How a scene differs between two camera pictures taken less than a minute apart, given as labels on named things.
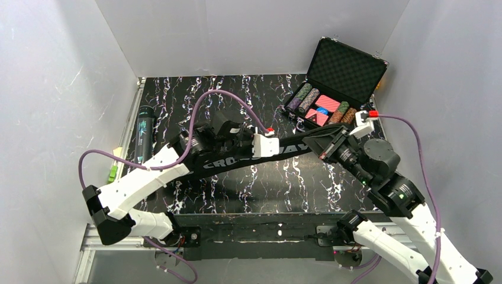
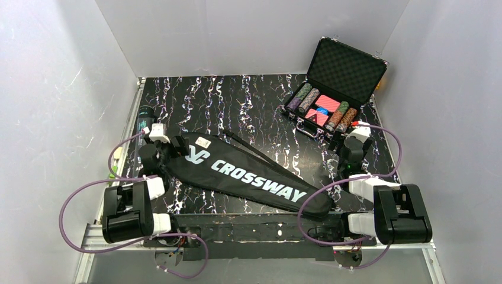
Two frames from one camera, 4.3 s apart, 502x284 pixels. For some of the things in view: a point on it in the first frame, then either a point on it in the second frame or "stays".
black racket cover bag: [204, 171] → [220, 160]
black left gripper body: [243, 139] → [178, 147]
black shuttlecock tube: [144, 142] stays
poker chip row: [312, 96] stays
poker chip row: [349, 116] stays
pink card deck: [331, 105] stays
